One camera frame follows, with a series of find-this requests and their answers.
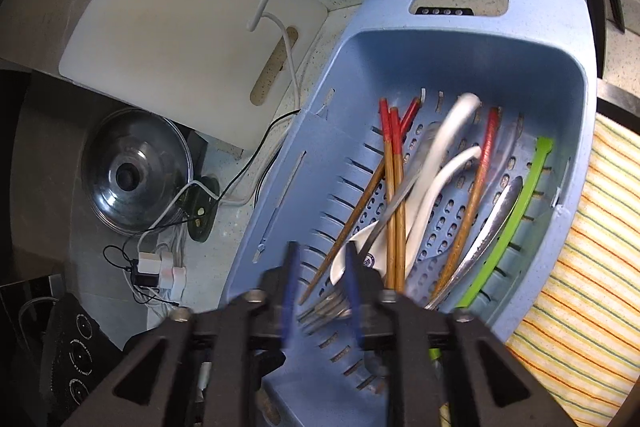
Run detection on patterned metal spoon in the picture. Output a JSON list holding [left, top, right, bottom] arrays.
[[425, 176, 525, 310]]

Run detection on metal fork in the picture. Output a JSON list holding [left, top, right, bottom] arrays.
[[297, 167, 431, 335]]

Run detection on white cutting board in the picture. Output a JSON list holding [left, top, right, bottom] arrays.
[[58, 0, 328, 150]]

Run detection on black induction cooker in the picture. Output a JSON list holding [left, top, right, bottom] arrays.
[[0, 274, 126, 427]]

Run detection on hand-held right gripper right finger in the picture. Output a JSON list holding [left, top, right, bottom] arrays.
[[346, 243, 573, 427]]

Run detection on white ceramic spoon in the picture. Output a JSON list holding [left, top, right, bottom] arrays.
[[330, 93, 482, 288], [402, 146, 483, 280]]

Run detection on blue plastic drain basket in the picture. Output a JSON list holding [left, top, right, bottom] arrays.
[[225, 0, 598, 427]]

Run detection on green plastic spoon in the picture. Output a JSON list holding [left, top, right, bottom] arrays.
[[427, 136, 555, 360]]

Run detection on yellow striped cloth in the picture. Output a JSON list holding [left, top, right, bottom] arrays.
[[505, 112, 640, 427]]

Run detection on dark green plastic object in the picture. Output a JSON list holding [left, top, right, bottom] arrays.
[[186, 177, 221, 242]]

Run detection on white power strip with plugs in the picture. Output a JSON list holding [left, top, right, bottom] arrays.
[[137, 252, 187, 290]]

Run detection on thin black cable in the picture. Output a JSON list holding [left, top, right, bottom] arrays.
[[102, 109, 301, 308]]

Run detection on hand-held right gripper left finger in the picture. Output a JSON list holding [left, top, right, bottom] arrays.
[[62, 243, 301, 427]]

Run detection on glass pot lid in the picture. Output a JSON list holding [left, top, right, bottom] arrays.
[[81, 107, 195, 236]]

